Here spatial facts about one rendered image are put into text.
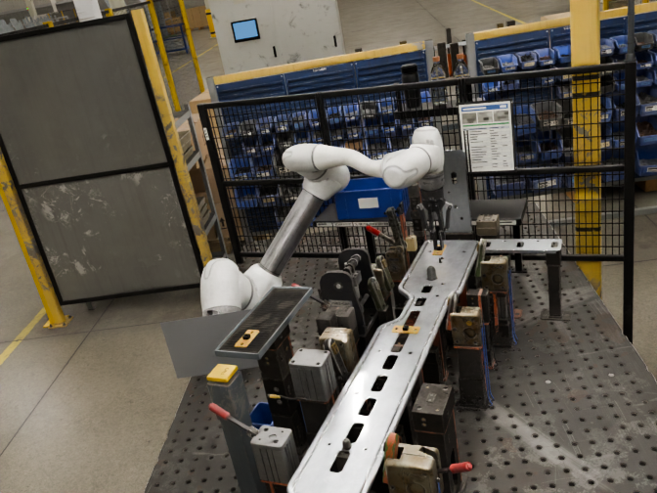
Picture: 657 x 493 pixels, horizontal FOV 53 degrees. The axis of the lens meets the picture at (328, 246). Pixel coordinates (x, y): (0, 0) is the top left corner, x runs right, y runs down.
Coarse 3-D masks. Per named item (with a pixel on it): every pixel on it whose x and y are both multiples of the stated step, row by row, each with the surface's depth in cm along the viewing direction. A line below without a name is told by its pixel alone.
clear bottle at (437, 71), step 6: (438, 60) 274; (438, 66) 274; (432, 72) 275; (438, 72) 274; (444, 72) 275; (432, 78) 276; (438, 78) 275; (444, 78) 276; (432, 90) 279; (438, 102) 279; (444, 102) 279
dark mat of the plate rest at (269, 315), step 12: (264, 300) 202; (276, 300) 201; (288, 300) 199; (252, 312) 196; (264, 312) 195; (276, 312) 194; (288, 312) 193; (252, 324) 190; (264, 324) 189; (276, 324) 188; (240, 336) 184; (264, 336) 182; (228, 348) 180; (240, 348) 179; (252, 348) 178
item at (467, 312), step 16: (464, 320) 198; (480, 320) 198; (464, 336) 201; (480, 336) 199; (464, 352) 203; (480, 352) 203; (464, 368) 206; (480, 368) 204; (464, 384) 208; (480, 384) 206; (464, 400) 212; (480, 400) 208
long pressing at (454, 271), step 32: (416, 256) 249; (448, 256) 245; (416, 288) 227; (448, 288) 223; (416, 320) 207; (384, 352) 194; (416, 352) 191; (352, 384) 182; (384, 384) 180; (352, 416) 170; (384, 416) 168; (320, 448) 161; (352, 448) 159; (320, 480) 151; (352, 480) 149
